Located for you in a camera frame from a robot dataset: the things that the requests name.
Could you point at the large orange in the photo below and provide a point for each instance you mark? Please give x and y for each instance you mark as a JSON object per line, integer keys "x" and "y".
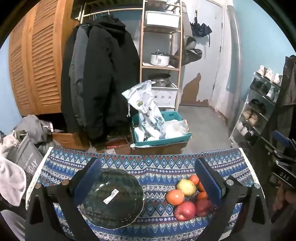
{"x": 175, "y": 197}

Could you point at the brown cardboard box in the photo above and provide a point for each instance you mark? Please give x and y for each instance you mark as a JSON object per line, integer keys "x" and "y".
{"x": 171, "y": 149}

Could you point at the black hanging coat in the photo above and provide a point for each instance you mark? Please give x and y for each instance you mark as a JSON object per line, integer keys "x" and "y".
{"x": 100, "y": 63}

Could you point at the white patterned storage box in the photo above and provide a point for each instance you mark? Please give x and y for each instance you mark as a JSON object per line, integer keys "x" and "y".
{"x": 165, "y": 97}

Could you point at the small orange tangerine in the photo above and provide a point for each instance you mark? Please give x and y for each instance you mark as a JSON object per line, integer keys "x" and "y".
{"x": 195, "y": 179}

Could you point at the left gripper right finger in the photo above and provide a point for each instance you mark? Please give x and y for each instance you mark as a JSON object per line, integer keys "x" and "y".
{"x": 252, "y": 222}

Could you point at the dark hanging umbrella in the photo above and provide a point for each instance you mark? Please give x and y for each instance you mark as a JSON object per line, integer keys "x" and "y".
{"x": 200, "y": 30}

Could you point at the steel pot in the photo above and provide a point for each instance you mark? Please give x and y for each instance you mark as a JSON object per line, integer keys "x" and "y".
{"x": 160, "y": 79}

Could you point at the white towel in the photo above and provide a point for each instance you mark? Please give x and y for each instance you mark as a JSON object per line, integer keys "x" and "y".
{"x": 13, "y": 177}

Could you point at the wooden shelf unit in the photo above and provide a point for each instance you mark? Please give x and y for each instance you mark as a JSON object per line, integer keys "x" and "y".
{"x": 161, "y": 48}

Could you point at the blue patterned tablecloth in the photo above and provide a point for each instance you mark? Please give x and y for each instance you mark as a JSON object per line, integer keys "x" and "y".
{"x": 157, "y": 175}

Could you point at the grey crumpled clothing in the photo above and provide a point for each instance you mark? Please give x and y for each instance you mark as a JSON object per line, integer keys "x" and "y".
{"x": 39, "y": 132}

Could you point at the dark coat on right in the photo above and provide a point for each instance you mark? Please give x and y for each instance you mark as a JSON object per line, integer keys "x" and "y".
{"x": 283, "y": 116}

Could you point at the person's right hand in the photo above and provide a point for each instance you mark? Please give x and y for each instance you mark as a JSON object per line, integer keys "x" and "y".
{"x": 282, "y": 196}

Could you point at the grey tote bag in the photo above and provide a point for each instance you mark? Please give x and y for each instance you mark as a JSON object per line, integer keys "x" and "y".
{"x": 27, "y": 156}

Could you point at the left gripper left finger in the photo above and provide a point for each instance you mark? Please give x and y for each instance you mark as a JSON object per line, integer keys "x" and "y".
{"x": 42, "y": 222}

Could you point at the wooden louvered closet door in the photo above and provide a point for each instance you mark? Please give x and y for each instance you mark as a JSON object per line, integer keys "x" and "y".
{"x": 36, "y": 49}

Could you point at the white storage bin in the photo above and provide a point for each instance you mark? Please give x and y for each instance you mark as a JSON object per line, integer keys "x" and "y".
{"x": 161, "y": 18}

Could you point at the white printed bag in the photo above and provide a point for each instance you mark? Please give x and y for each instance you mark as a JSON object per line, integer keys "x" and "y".
{"x": 141, "y": 98}

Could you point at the teal plastic bin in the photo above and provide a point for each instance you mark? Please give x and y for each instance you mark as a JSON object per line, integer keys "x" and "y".
{"x": 141, "y": 139}

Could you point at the grey shoe rack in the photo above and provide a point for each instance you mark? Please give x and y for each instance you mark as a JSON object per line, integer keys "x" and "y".
{"x": 257, "y": 109}

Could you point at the dark glass plate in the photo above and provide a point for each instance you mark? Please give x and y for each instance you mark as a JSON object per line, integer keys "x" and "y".
{"x": 115, "y": 200}

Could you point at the wooden drawer box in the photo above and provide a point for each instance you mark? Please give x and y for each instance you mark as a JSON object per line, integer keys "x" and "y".
{"x": 76, "y": 141}

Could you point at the clear plastic bag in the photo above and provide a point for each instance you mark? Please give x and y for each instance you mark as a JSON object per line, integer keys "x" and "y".
{"x": 174, "y": 129}

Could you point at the dark red apple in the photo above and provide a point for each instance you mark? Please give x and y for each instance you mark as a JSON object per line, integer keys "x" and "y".
{"x": 204, "y": 207}

